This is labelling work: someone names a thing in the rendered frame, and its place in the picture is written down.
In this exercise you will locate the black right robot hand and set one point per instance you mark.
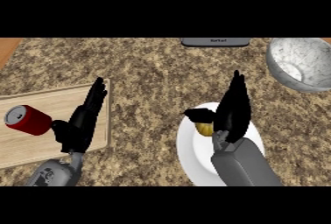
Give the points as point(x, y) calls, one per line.
point(233, 113)

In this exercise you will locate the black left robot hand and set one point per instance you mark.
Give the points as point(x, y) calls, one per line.
point(82, 122)

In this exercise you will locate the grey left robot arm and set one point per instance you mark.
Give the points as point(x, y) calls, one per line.
point(57, 172)

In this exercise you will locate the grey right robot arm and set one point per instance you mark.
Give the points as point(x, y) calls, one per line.
point(241, 163)

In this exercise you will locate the yellow squash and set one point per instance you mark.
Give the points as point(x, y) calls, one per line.
point(204, 129)

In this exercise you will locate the white plate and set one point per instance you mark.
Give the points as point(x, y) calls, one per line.
point(196, 151)

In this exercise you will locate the white marbled bowl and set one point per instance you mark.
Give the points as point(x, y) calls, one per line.
point(299, 62)

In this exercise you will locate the red can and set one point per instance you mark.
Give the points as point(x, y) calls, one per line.
point(29, 120)

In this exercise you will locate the pale wooden cutting board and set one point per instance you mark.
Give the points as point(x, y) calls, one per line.
point(35, 140)

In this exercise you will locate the dark grey appliance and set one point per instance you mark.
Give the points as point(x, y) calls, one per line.
point(215, 42)

